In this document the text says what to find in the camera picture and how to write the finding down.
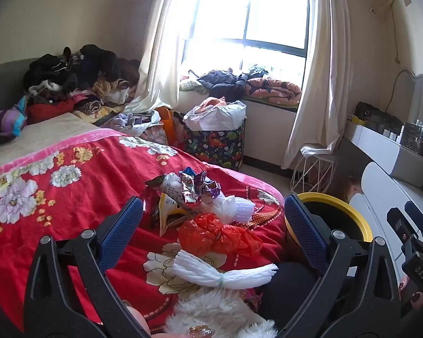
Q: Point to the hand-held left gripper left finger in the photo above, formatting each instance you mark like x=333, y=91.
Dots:
x=121, y=229

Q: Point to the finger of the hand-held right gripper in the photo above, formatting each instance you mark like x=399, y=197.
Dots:
x=417, y=216
x=400, y=227

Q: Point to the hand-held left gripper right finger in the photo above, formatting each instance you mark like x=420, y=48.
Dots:
x=305, y=229

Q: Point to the yellow rimmed black trash bin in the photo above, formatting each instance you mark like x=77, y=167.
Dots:
x=333, y=214

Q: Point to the yellow white snack packet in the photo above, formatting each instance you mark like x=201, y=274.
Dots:
x=167, y=218

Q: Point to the brown snack wrapper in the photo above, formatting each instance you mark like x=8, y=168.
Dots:
x=157, y=182

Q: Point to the white printed plastic packet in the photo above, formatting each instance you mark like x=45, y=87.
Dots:
x=172, y=188

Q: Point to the white plastic bag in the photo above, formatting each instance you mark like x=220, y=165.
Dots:
x=239, y=211
x=215, y=119

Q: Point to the purple foil wrapper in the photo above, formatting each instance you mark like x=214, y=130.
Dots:
x=194, y=185

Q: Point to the orange plastic bag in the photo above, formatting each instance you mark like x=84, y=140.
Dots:
x=211, y=234

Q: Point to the person's right hand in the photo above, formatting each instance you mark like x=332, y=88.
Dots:
x=416, y=299

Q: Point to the person's left hand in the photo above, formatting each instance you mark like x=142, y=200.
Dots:
x=137, y=320

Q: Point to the white chest of drawers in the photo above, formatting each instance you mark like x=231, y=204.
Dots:
x=384, y=197

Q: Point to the red floral blanket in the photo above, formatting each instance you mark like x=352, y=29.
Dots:
x=74, y=218

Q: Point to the reddish brown object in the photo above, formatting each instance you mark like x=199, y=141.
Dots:
x=350, y=190

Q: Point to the white vanity desk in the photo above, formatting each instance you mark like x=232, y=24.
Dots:
x=380, y=151

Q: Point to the smoky acrylic organiser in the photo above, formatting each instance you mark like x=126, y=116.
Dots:
x=417, y=137

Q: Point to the row of cosmetic bottles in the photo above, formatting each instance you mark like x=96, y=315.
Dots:
x=393, y=134

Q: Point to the floral fabric bag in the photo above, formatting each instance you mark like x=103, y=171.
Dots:
x=153, y=135

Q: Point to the pale lilac garment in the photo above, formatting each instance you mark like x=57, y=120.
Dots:
x=127, y=121

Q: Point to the black bag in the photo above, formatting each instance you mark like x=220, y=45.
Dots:
x=373, y=116

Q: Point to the dinosaur print laundry basket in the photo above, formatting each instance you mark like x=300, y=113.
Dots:
x=215, y=144

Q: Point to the beige bed sheet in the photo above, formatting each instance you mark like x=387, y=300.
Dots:
x=28, y=144

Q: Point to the red garment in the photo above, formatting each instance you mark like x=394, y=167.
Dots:
x=45, y=111

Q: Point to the orange patterned quilt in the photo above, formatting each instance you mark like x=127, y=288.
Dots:
x=275, y=89

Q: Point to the cream curtain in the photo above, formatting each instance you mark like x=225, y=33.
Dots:
x=162, y=60
x=324, y=77

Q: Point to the orange cloth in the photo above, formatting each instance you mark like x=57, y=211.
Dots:
x=211, y=104

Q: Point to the blue purple striped cloth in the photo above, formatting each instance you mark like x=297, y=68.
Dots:
x=7, y=123

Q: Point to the pale green cloth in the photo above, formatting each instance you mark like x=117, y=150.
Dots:
x=190, y=84

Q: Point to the pile of dark clothes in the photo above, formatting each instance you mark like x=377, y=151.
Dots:
x=84, y=67

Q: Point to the dark puffy jacket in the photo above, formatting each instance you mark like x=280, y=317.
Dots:
x=222, y=81

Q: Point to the grey bed headboard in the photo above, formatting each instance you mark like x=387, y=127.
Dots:
x=7, y=77

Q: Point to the white air conditioner pipe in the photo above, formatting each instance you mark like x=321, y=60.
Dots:
x=384, y=7

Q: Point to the black framed window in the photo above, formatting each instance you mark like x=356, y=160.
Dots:
x=275, y=14

